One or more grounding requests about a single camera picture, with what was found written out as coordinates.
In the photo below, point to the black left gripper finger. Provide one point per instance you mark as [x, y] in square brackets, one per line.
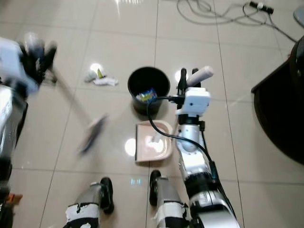
[31, 52]
[50, 54]

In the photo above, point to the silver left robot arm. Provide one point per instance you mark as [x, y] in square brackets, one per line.
[8, 118]

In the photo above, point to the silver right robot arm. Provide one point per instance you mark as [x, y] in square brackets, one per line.
[194, 156]

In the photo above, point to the blue yellow snack wrapper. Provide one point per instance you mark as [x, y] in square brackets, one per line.
[147, 96]

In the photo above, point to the black round trash bin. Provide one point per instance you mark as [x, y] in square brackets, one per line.
[137, 107]

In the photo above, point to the white paper scrap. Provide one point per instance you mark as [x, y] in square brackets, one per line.
[156, 140]

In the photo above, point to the yellow green wrapper scrap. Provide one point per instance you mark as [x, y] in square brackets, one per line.
[100, 73]

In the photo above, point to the crumpled white paper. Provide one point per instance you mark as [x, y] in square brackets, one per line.
[107, 80]

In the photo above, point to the black power adapter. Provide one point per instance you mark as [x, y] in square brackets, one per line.
[261, 6]

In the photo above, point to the dark glossy table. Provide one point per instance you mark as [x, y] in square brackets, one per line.
[280, 118]

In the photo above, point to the robot right leg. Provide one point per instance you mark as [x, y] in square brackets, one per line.
[168, 199]

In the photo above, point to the robot leg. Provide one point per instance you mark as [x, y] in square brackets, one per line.
[90, 204]
[168, 199]

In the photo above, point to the robot left leg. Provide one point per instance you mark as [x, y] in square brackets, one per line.
[90, 204]

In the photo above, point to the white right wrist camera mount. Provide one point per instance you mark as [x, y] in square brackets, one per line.
[195, 100]

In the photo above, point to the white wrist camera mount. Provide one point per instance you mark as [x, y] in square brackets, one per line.
[195, 100]
[12, 59]

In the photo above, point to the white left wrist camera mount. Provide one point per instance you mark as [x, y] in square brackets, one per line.
[12, 59]

